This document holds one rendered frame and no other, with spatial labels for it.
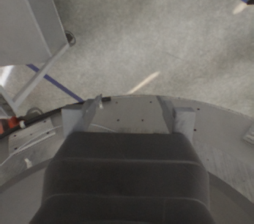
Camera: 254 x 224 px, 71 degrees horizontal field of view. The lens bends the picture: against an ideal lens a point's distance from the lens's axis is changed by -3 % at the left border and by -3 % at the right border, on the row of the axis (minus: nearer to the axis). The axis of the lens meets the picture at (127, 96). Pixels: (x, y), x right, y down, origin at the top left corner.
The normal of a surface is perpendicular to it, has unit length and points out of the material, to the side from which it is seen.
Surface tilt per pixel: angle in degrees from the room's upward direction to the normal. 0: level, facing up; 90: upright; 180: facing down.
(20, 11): 0
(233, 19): 0
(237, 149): 90
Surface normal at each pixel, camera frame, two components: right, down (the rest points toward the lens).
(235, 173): -0.15, -0.76
